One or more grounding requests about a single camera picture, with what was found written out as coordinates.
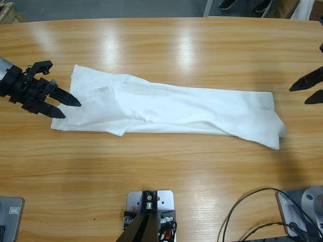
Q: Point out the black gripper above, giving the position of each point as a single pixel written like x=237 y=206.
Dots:
x=25 y=88
x=321 y=48

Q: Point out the white t-shirt with black print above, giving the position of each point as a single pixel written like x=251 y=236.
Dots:
x=176 y=113

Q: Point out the brown board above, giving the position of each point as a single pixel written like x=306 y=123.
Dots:
x=282 y=8

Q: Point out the wooden crate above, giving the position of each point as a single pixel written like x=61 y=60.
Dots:
x=10 y=10

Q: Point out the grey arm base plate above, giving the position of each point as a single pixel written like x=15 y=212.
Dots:
x=15 y=221
x=285 y=211

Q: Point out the white post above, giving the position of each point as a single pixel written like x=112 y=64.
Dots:
x=208 y=7

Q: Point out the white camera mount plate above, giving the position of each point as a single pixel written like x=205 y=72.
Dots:
x=166 y=199

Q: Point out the dark camera post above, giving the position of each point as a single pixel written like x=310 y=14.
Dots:
x=143 y=227

